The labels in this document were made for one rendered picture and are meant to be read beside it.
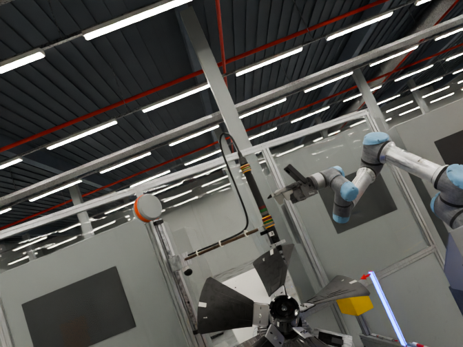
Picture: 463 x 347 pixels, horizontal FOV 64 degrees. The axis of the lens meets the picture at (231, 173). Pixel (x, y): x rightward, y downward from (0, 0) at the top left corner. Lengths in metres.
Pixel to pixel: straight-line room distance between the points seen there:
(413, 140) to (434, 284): 2.69
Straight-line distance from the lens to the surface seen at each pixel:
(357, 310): 1.99
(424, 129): 5.33
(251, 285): 1.95
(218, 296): 1.62
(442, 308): 2.91
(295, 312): 1.54
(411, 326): 2.77
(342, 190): 1.65
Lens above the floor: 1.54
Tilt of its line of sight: 10 degrees up
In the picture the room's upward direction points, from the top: 22 degrees counter-clockwise
